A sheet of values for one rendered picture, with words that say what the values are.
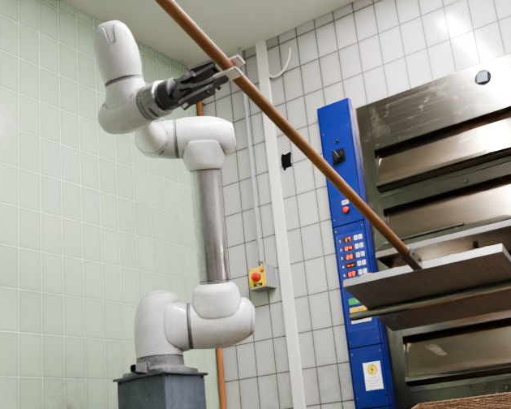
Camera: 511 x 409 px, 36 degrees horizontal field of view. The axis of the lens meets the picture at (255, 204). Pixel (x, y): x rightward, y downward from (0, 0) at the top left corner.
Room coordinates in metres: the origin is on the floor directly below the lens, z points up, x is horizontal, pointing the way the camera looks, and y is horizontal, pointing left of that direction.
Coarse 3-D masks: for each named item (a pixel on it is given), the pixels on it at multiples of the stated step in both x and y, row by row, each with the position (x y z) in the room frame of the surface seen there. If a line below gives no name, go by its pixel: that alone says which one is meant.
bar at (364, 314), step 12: (480, 288) 2.49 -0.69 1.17; (492, 288) 2.46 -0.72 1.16; (504, 288) 2.45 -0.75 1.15; (420, 300) 2.60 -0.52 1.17; (432, 300) 2.58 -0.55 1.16; (444, 300) 2.56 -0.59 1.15; (456, 300) 2.55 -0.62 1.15; (360, 312) 2.73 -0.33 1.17; (372, 312) 2.70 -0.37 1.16; (384, 312) 2.68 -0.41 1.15
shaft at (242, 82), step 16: (160, 0) 1.47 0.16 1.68; (176, 16) 1.51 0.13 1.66; (192, 32) 1.55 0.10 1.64; (208, 48) 1.59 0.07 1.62; (224, 64) 1.64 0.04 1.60; (240, 80) 1.69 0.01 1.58; (256, 96) 1.74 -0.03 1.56; (272, 112) 1.79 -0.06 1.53; (288, 128) 1.85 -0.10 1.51; (304, 144) 1.90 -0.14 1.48; (320, 160) 1.96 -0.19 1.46; (336, 176) 2.03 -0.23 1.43; (352, 192) 2.09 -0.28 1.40; (368, 208) 2.17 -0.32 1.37; (384, 224) 2.24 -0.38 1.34; (400, 240) 2.32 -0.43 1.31
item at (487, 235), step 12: (480, 228) 2.70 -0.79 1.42; (492, 228) 2.67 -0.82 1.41; (504, 228) 2.66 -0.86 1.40; (432, 240) 2.80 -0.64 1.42; (444, 240) 2.77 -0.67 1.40; (456, 240) 2.76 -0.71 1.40; (468, 240) 2.76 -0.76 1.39; (480, 240) 2.76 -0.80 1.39; (492, 240) 2.76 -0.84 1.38; (504, 240) 2.75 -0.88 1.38; (384, 252) 2.91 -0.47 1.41; (396, 252) 2.88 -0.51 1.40; (420, 252) 2.87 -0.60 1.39; (432, 252) 2.87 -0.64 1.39; (444, 252) 2.87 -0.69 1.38; (456, 252) 2.86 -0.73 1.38; (384, 264) 2.98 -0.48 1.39; (396, 264) 2.98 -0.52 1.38
